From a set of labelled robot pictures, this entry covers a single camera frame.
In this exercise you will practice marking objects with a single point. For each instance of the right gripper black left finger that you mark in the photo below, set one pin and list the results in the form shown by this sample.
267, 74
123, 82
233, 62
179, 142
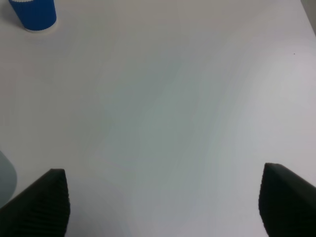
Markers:
41, 210

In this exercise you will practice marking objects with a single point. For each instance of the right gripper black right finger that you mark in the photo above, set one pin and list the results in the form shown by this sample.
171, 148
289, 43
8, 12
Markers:
287, 203

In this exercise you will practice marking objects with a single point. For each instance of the teal green cup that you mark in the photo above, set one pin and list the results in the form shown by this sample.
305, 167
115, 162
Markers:
8, 179

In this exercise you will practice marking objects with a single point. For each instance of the blue white paper cup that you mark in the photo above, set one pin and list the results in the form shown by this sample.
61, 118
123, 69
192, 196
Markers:
35, 15

